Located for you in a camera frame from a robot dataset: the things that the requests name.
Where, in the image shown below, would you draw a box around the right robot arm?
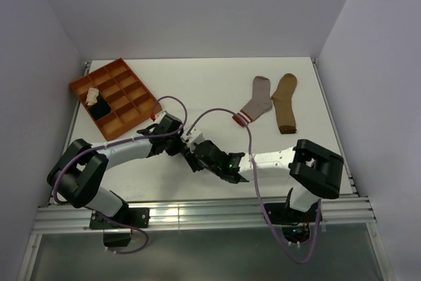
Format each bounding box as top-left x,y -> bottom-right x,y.
182,136 -> 343,224

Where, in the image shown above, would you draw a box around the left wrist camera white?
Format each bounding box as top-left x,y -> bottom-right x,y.
150,111 -> 168,123

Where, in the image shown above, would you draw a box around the orange compartment tray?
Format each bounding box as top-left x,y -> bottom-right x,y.
69,58 -> 162,141

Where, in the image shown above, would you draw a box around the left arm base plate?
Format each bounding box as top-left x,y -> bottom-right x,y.
89,207 -> 150,230

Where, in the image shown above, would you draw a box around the cream brown striped sock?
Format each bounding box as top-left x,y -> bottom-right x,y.
85,88 -> 102,107

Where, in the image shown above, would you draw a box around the grey sock red stripes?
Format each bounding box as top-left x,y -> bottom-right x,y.
232,76 -> 272,127

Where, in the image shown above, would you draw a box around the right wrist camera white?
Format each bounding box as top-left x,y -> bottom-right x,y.
181,127 -> 205,146

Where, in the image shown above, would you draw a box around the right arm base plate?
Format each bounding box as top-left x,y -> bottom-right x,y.
263,202 -> 318,226

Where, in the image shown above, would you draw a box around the aluminium frame rail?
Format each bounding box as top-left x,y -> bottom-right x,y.
32,196 -> 376,234

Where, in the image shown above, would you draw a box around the tan brown sock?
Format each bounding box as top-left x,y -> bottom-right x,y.
271,73 -> 297,134

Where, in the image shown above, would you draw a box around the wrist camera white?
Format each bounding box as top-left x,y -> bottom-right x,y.
181,127 -> 205,146
150,111 -> 168,123

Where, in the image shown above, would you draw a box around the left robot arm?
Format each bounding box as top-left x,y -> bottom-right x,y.
47,113 -> 183,228

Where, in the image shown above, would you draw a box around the black sock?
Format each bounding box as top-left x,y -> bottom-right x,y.
88,99 -> 111,121

